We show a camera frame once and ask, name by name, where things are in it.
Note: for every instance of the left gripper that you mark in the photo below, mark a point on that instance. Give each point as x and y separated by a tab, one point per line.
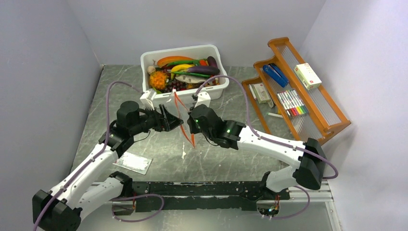
172	121

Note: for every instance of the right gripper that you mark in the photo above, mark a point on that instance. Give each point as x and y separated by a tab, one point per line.
190	122

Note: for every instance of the clear zip top bag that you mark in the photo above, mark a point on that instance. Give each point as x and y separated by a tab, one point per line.
182	111

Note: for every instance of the toy pineapple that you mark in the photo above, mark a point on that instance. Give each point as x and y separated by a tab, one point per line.
158	80

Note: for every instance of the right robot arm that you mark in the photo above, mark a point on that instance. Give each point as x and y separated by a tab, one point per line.
305	160

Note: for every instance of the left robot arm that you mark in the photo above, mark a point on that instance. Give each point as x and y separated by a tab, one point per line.
64	206

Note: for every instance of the white plastic bin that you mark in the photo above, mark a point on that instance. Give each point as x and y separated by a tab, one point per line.
214	88

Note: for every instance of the toy green lime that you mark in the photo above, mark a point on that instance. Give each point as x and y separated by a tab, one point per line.
156	91

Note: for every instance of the toy dark grapes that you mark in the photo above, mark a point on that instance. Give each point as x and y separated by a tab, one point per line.
174	84

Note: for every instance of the toy grey fish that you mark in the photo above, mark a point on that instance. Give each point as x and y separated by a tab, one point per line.
188	79

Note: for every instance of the toy purple eggplant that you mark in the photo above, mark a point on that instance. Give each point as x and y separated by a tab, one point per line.
203	70

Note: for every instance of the flat clear packet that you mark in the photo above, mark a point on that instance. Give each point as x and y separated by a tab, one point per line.
134	162

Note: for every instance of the toy yellow banana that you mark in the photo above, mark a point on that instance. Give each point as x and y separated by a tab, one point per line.
179	68

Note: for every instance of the toy green chili pepper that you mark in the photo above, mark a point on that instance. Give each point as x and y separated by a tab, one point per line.
194	62

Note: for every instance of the toy orange papaya slice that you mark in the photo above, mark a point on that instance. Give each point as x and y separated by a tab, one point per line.
170	59

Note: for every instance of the small white box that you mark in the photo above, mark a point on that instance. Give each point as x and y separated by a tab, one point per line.
261	93

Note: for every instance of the white marker pen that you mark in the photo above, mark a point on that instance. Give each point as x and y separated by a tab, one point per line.
275	115

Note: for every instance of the blue stapler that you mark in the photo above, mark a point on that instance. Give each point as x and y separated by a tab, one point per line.
276	74

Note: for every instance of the wooden shelf rack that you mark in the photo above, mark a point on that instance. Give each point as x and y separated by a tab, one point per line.
323	120

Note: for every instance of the coloured marker set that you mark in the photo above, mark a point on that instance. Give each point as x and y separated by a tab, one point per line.
292	103

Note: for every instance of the white red box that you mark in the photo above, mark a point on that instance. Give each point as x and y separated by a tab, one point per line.
307	76

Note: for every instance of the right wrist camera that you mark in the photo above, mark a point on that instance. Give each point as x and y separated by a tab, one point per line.
202	98

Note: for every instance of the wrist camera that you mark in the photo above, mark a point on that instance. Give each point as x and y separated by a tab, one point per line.
147	99
202	98

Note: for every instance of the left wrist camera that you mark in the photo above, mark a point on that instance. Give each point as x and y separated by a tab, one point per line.
147	99

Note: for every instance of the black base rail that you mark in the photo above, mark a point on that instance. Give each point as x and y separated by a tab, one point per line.
170	195

